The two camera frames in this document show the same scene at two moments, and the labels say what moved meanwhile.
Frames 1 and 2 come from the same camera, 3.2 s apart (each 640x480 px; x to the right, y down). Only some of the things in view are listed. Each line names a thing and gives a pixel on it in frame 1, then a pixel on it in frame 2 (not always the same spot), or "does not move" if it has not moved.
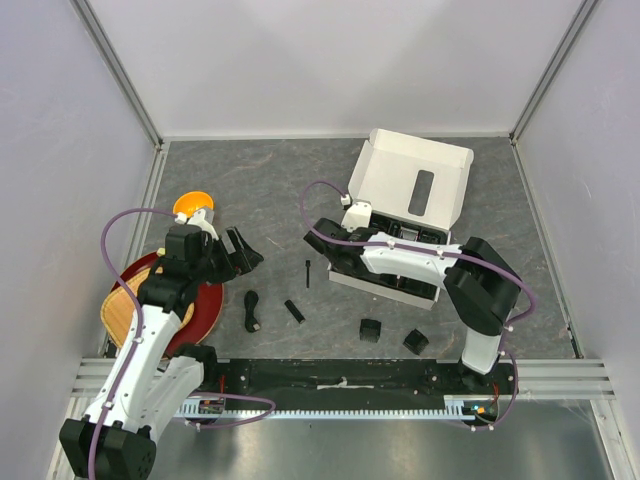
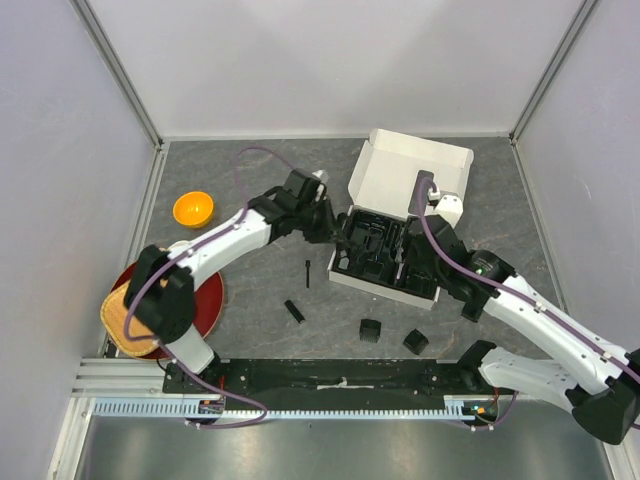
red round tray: x=207 y=299 does not move
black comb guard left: x=370 y=330 does not move
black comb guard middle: x=416 y=341 does not move
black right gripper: x=339 y=228 to x=409 y=219
